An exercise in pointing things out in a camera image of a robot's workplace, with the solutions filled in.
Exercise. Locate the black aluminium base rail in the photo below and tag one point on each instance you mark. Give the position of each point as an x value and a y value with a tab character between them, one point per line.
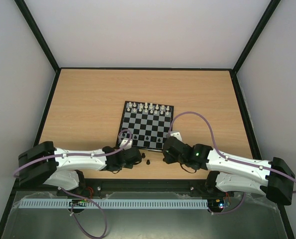
148	185

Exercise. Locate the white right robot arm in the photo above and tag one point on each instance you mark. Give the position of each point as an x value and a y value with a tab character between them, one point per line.
231	173

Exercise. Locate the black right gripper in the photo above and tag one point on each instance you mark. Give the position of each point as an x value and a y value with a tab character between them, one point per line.
169	150

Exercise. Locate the black and silver chessboard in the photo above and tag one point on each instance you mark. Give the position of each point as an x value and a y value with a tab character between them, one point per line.
141	123

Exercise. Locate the light blue slotted cable duct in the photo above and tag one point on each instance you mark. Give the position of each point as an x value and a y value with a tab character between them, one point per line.
114	204

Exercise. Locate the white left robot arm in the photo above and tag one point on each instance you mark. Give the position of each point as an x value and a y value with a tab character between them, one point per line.
46	164

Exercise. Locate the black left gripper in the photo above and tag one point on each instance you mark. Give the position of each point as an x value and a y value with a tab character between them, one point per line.
130	167

